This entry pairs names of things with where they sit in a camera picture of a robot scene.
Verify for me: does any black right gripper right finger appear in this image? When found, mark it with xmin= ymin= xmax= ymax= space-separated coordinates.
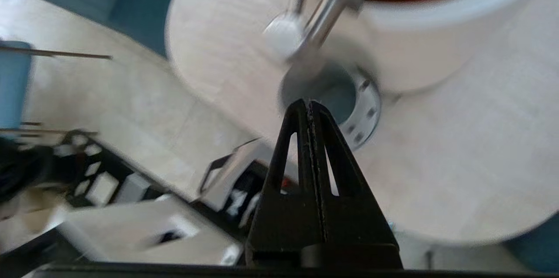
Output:
xmin=310 ymin=101 xmax=403 ymax=270

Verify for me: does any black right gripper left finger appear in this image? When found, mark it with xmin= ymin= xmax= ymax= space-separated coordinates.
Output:
xmin=246 ymin=98 xmax=327 ymax=268

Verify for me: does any grey-blue plastic cup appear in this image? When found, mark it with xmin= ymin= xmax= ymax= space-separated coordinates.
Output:
xmin=279 ymin=62 xmax=356 ymax=126

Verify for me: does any large steel dispenser tap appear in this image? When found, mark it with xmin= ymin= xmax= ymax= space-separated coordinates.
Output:
xmin=264 ymin=0 xmax=365 ymax=62

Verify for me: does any white and black robot base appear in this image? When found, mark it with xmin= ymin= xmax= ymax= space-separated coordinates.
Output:
xmin=0 ymin=121 xmax=267 ymax=270

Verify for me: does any large round perforated drip tray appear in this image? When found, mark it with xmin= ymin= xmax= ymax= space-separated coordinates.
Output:
xmin=279 ymin=58 xmax=383 ymax=150

